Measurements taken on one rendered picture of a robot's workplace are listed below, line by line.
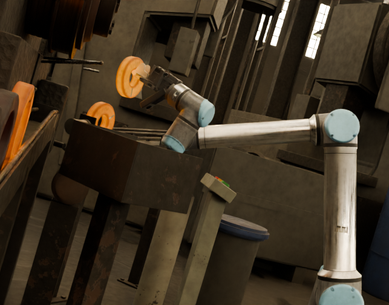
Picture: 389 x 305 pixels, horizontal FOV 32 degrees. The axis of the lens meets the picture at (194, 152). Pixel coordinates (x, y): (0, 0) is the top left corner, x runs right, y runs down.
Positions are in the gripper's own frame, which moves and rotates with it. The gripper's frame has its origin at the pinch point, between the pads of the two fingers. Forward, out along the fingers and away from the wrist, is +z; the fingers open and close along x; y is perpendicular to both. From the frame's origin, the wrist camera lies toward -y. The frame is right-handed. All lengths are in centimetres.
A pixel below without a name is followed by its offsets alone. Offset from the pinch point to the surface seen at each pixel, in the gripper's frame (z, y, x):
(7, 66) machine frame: -30, -4, 94
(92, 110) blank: 2.6, -19.4, 6.9
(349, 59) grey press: 31, 67, -318
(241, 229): -48, -40, -67
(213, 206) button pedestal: -40, -33, -42
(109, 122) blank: 0.4, -21.8, -4.2
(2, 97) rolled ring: -63, 0, 129
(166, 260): -39, -60, -30
